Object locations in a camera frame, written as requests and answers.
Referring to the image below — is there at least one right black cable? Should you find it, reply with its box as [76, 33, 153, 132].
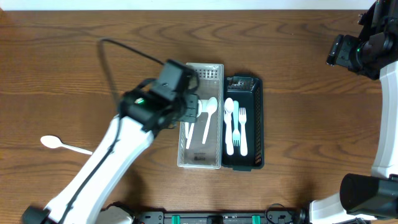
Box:
[264, 203, 296, 224]

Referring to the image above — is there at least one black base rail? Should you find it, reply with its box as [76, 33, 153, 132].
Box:
[96, 202, 310, 224]

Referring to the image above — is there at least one clear perforated plastic basket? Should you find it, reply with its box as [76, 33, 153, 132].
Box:
[177, 62, 224, 169]

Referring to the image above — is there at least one pale blue plastic fork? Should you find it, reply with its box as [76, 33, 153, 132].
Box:
[233, 100, 241, 147]

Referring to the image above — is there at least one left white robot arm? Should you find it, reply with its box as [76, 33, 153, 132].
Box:
[21, 88, 198, 223]

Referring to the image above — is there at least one white plastic fork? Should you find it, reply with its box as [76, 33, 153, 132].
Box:
[238, 107, 248, 156]
[224, 111, 234, 156]

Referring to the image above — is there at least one black cable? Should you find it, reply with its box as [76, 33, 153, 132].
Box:
[264, 203, 296, 224]
[58, 37, 165, 224]

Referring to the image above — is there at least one white plastic spoon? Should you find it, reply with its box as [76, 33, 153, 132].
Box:
[184, 122, 190, 138]
[186, 100, 203, 149]
[224, 98, 234, 139]
[202, 97, 218, 144]
[40, 135, 93, 155]

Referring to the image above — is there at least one black perforated plastic basket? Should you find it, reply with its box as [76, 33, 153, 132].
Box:
[221, 73, 265, 171]

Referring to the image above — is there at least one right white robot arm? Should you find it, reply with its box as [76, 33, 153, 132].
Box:
[295, 0, 397, 223]

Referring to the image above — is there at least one left black cable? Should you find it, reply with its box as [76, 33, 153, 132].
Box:
[58, 37, 165, 224]

